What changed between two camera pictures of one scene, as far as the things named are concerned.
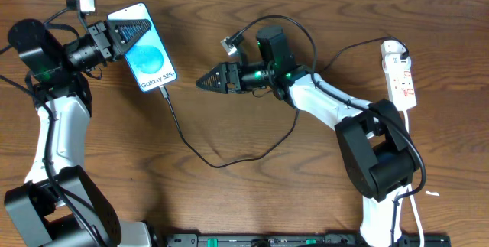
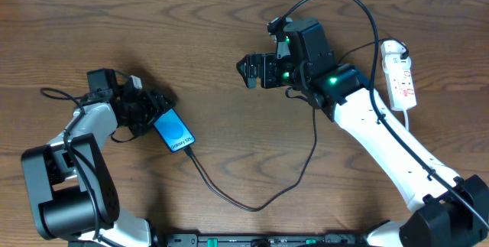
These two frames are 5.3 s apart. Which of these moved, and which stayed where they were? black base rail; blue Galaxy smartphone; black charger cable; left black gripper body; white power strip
Moved: black charger cable; left black gripper body; blue Galaxy smartphone
Stayed: black base rail; white power strip
